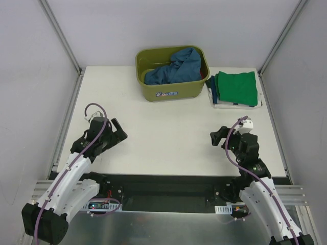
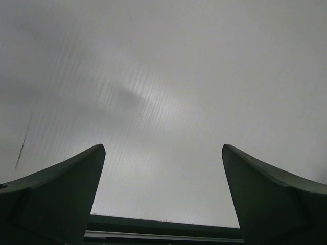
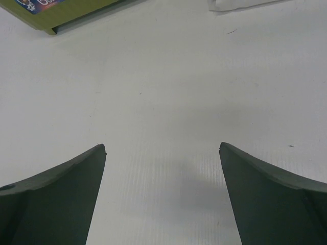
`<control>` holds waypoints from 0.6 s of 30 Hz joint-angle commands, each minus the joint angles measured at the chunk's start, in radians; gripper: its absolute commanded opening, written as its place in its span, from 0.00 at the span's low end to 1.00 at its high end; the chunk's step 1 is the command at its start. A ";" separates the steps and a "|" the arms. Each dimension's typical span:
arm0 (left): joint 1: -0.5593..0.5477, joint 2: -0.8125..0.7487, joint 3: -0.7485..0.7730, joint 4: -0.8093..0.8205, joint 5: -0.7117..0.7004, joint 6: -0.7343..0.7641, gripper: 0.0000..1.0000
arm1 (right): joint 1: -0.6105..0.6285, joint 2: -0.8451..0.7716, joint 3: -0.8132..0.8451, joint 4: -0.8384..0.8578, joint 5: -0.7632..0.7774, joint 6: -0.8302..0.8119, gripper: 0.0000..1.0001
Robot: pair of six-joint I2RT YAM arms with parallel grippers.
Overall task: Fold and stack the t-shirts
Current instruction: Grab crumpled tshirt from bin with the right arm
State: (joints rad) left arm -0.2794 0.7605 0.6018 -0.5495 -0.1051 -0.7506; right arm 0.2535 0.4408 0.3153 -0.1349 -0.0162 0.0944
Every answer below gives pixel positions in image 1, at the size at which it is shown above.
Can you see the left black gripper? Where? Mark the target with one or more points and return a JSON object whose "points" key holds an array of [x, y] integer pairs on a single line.
{"points": [[110, 138]]}

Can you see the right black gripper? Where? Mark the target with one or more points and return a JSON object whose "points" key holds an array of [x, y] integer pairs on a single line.
{"points": [[227, 138]]}

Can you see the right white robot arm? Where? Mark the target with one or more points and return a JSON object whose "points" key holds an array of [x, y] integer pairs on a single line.
{"points": [[255, 188]]}

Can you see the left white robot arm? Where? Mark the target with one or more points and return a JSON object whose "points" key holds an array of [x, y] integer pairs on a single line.
{"points": [[48, 219]]}

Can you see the folded dark blue t shirt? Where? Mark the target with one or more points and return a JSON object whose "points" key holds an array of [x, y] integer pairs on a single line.
{"points": [[214, 92]]}

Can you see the folded green t shirt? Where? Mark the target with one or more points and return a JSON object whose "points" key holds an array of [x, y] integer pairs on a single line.
{"points": [[237, 88]]}

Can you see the olive green plastic basket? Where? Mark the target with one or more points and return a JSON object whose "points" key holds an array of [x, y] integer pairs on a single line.
{"points": [[150, 59]]}

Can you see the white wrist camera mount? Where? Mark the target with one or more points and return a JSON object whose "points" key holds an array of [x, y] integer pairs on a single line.
{"points": [[245, 126]]}

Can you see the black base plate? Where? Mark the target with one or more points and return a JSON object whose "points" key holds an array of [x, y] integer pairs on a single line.
{"points": [[157, 193]]}

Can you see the left aluminium frame post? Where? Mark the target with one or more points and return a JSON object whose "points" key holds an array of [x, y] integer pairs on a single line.
{"points": [[60, 34]]}

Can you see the aluminium frame post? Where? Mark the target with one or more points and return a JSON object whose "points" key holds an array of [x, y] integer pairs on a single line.
{"points": [[281, 37], [60, 34]]}

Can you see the right aluminium frame post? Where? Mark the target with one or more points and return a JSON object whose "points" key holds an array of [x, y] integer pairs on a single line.
{"points": [[281, 37]]}

